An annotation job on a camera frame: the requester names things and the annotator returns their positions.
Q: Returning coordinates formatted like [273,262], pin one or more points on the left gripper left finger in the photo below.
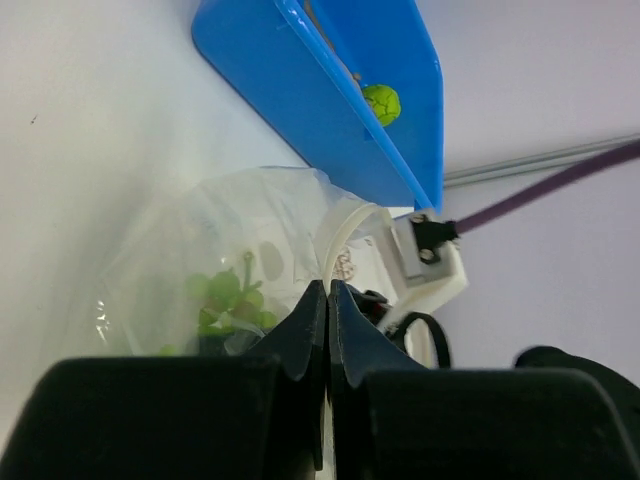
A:
[258,415]

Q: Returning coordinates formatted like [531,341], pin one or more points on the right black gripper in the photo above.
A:
[374,306]

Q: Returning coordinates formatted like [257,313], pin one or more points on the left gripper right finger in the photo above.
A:
[395,419]

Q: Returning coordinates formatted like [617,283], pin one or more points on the green fake lettuce leaf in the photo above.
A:
[232,313]

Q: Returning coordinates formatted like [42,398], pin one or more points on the clear zip top bag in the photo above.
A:
[299,225]

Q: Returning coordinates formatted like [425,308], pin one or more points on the light green fake lime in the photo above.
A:
[384,102]

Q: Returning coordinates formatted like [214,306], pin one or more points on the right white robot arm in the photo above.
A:
[535,357]

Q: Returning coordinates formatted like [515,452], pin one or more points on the blue plastic bin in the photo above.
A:
[302,65]

